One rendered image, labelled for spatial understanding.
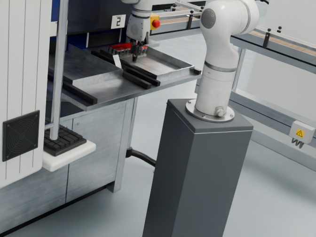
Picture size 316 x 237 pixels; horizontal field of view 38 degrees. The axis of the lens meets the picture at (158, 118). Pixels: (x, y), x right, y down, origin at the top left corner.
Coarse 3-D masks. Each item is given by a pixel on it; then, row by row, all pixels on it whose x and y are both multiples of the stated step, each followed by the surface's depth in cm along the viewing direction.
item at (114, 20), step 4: (112, 16) 204; (116, 16) 206; (120, 16) 208; (124, 16) 210; (112, 20) 205; (116, 20) 207; (120, 20) 209; (124, 20) 211; (112, 24) 206; (116, 24) 208; (120, 24) 210; (124, 24) 212; (112, 28) 207
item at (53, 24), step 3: (51, 24) 180; (54, 24) 181; (51, 27) 181; (54, 27) 182; (51, 30) 181; (54, 30) 182; (66, 30) 187; (51, 33) 182; (54, 33) 183; (66, 33) 188; (51, 36) 183
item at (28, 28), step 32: (0, 0) 98; (32, 0) 105; (0, 32) 101; (32, 32) 108; (0, 64) 104; (32, 64) 112; (0, 96) 108; (32, 96) 116; (0, 128) 111; (32, 128) 120; (0, 160) 115; (32, 160) 126
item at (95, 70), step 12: (72, 48) 201; (48, 60) 188; (72, 60) 193; (84, 60) 195; (96, 60) 192; (72, 72) 181; (84, 72) 183; (96, 72) 185; (108, 72) 178; (120, 72) 183; (72, 84) 166; (84, 84) 170
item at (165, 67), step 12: (120, 60) 195; (144, 60) 208; (156, 60) 211; (168, 60) 211; (180, 60) 207; (144, 72) 188; (156, 72) 196; (168, 72) 189; (180, 72) 196; (192, 72) 203
